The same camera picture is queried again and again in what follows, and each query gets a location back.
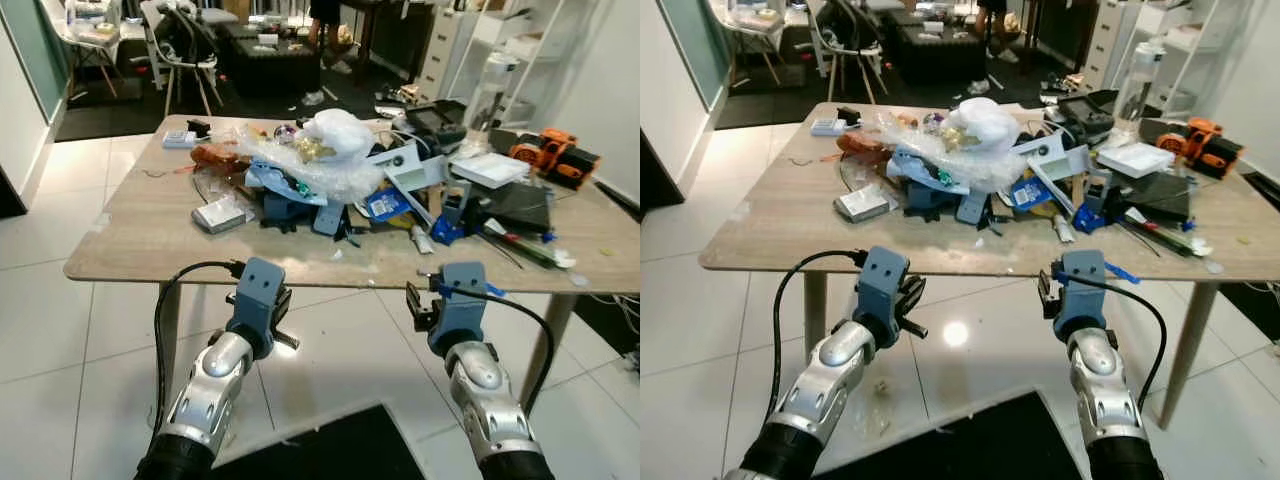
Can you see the small white tube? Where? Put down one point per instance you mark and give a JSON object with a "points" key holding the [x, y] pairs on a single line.
{"points": [[1063, 230], [423, 241]]}

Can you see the blue tape strip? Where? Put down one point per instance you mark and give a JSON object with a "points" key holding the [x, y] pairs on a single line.
{"points": [[495, 290], [1122, 272]]}

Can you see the blue clamp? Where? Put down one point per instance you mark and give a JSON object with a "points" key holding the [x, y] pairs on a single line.
{"points": [[448, 228], [1090, 215]]}

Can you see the blue plastic machine part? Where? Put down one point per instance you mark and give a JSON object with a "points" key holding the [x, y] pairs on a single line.
{"points": [[300, 205], [935, 195]]}

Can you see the silver metal tin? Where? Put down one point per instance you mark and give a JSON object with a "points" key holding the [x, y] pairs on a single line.
{"points": [[862, 205], [222, 216]]}

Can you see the blue printed packet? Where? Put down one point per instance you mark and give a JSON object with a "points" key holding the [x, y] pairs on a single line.
{"points": [[385, 205], [1028, 193]]}

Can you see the green red stick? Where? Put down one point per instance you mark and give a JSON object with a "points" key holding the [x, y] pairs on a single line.
{"points": [[530, 250], [1170, 238]]}

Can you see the clear plastic wrap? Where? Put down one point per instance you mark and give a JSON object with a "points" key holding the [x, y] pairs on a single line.
{"points": [[330, 178], [985, 170]]}

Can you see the black flat panel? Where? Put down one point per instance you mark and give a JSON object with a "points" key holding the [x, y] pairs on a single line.
{"points": [[1160, 197], [520, 208]]}

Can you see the white plastic device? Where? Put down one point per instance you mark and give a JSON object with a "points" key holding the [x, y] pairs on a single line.
{"points": [[1045, 150], [400, 160]]}

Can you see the black floor mat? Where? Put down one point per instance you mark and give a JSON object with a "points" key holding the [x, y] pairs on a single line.
{"points": [[960, 445], [320, 450]]}

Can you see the orange plastic item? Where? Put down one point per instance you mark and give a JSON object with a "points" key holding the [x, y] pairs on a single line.
{"points": [[215, 158], [860, 147]]}

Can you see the white flat box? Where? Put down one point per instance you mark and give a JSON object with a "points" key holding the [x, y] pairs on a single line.
{"points": [[490, 168], [1135, 158]]}

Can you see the light wooden table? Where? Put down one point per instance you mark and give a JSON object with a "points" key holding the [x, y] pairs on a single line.
{"points": [[770, 220], [130, 230]]}

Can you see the white plastic bag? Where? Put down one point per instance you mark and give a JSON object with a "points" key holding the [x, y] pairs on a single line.
{"points": [[340, 132], [985, 122]]}

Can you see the black patterned rug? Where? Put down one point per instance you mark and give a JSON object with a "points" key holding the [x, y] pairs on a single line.
{"points": [[605, 320], [1250, 310]]}

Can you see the small white box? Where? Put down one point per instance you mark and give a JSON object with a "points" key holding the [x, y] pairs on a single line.
{"points": [[180, 141], [828, 128]]}

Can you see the black plastic case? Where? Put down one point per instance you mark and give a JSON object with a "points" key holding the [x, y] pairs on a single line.
{"points": [[435, 120], [1085, 110]]}

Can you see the orange black power tool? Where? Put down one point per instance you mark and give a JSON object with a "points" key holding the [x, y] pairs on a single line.
{"points": [[560, 158], [1205, 145]]}

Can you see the clear plastic bottle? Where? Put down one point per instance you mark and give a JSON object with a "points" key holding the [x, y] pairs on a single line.
{"points": [[1138, 85], [492, 90]]}

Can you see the black ottoman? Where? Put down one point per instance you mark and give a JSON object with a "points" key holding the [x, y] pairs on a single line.
{"points": [[935, 55], [270, 65]]}

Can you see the white drawer cabinet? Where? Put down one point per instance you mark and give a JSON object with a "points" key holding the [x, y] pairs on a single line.
{"points": [[1103, 40], [440, 50]]}

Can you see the white chair with black bag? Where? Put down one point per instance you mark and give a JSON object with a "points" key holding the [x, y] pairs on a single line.
{"points": [[850, 35], [185, 45]]}

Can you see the person legs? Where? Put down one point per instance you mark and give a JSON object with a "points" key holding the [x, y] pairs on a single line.
{"points": [[992, 20], [325, 20]]}

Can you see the white chair with clutter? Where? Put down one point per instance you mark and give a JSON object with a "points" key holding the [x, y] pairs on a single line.
{"points": [[90, 30], [750, 20]]}

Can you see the teal frosted glass panel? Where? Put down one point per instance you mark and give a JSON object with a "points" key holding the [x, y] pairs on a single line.
{"points": [[695, 45], [35, 55]]}

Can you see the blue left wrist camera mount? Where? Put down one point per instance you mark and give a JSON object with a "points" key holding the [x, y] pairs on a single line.
{"points": [[882, 285], [258, 295]]}

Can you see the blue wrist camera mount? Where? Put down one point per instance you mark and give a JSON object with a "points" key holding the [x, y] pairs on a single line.
{"points": [[882, 285], [462, 310], [258, 295], [1083, 295]]}

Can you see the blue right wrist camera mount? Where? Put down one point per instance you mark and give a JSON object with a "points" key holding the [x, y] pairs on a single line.
{"points": [[1083, 295], [462, 310]]}

